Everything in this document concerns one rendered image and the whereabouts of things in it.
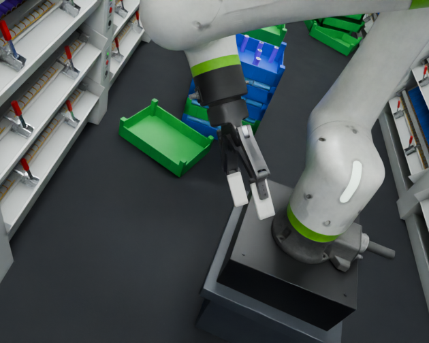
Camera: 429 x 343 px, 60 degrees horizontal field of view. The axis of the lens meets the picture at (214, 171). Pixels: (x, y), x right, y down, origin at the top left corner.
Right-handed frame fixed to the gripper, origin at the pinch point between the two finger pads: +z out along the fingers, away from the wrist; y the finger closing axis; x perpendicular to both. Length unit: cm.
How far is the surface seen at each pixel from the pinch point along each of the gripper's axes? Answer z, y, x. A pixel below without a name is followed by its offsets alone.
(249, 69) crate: -31, -58, 30
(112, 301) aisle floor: 22, -34, -34
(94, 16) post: -57, -54, -16
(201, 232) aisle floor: 17, -51, -3
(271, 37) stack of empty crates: -43, -77, 51
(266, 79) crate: -26, -57, 36
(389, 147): 18, -86, 104
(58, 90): -36, -43, -31
